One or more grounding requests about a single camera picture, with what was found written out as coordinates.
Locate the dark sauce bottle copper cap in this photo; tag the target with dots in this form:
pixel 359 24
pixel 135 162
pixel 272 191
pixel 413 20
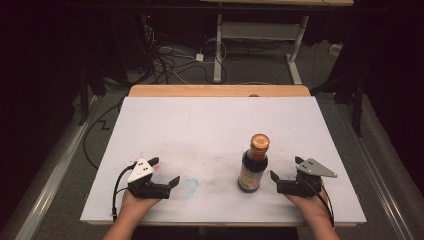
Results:
pixel 253 166

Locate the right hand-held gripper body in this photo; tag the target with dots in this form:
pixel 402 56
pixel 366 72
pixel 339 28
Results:
pixel 300 187

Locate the white metal desk frame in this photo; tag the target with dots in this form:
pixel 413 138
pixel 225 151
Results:
pixel 218 50

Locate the white board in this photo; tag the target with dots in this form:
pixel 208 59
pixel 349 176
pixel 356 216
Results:
pixel 216 130

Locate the wooden table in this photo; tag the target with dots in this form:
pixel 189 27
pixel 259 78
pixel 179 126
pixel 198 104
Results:
pixel 216 90

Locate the white power adapter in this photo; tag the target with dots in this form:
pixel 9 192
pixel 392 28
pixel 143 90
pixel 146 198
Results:
pixel 199 57

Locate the grey metal rail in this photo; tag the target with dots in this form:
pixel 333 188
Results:
pixel 50 173
pixel 376 173

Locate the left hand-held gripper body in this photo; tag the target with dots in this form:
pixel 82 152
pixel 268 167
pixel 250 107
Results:
pixel 146 190

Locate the black stand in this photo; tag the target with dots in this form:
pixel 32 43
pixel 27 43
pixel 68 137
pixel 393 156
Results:
pixel 83 96
pixel 358 100

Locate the person's left hand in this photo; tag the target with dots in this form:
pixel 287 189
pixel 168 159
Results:
pixel 135 206

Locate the person's right hand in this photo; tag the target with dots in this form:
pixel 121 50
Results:
pixel 315 208

